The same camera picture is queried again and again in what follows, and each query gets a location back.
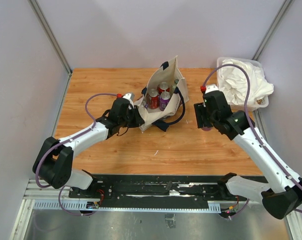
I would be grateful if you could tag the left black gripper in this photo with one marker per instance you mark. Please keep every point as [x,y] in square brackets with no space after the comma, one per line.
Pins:
[138,120]

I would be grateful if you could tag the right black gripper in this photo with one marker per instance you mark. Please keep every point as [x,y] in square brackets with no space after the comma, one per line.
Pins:
[200,110]

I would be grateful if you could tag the purple Fanta can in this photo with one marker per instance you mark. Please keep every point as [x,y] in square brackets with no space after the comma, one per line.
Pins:
[206,128]

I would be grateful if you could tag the clear glass drink bottle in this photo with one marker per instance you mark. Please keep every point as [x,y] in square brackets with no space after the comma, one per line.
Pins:
[175,84]

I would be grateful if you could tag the cream canvas tote bag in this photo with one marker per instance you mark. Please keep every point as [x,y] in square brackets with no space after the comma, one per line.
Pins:
[175,110]

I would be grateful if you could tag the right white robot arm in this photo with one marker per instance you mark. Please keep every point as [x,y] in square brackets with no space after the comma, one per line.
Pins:
[282,193]

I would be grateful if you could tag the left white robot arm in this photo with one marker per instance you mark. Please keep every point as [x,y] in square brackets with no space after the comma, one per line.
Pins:
[53,165]

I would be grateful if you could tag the red soda can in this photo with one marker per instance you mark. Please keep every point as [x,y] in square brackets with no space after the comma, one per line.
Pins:
[163,87]
[153,99]

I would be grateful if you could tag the crumpled white cloth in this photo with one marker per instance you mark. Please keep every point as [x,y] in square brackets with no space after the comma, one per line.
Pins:
[253,82]

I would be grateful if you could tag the white plastic basket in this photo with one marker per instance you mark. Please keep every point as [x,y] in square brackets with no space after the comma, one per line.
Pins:
[258,102]

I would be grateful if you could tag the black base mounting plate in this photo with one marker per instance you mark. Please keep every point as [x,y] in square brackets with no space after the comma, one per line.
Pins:
[155,192]

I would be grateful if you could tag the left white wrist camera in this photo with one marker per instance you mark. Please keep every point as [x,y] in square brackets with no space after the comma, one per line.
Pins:
[129,96]

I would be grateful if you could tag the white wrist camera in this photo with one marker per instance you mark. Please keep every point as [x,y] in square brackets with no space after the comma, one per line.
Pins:
[129,96]
[205,89]

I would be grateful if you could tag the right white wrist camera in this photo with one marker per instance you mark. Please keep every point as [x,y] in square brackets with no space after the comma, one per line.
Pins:
[205,89]

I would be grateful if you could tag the aluminium rail frame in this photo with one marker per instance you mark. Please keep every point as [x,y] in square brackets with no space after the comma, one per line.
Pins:
[50,214]

